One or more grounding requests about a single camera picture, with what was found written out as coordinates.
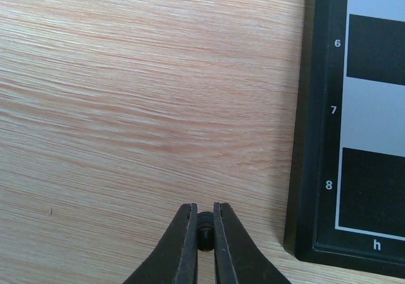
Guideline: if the black and silver chessboard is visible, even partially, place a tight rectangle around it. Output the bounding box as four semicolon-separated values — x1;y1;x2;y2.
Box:
283;0;404;278

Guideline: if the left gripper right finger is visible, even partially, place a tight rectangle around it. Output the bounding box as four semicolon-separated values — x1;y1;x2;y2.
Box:
213;202;284;284

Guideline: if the black chess piece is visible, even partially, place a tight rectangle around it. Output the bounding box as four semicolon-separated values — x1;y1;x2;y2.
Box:
197;211;215;252

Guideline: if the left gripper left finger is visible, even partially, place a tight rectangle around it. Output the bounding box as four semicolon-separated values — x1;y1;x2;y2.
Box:
125;203;198;284

